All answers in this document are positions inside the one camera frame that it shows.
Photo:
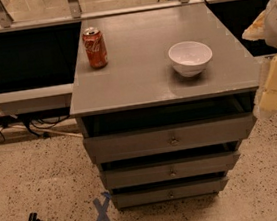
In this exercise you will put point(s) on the red soda can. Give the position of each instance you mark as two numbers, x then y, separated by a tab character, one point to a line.
94	45

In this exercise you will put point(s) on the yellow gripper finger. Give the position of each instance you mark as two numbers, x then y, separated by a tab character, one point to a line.
265	104
255	31

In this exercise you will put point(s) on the grey bottom drawer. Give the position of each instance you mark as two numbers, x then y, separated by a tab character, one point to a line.
173	192

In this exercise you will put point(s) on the grey drawer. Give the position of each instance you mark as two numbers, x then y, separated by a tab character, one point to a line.
173	192
129	145
155	173

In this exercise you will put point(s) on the grey drawer cabinet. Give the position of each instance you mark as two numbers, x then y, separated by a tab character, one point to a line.
140	90

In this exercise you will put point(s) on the grey top drawer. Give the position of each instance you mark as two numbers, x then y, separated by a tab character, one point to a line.
129	145

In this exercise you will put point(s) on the white bowl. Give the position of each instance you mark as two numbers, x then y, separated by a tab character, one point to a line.
190	58

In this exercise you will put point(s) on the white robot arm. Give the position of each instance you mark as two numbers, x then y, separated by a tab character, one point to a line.
264	27

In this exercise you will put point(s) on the blue tape cross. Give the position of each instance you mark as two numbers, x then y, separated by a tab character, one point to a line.
101	208

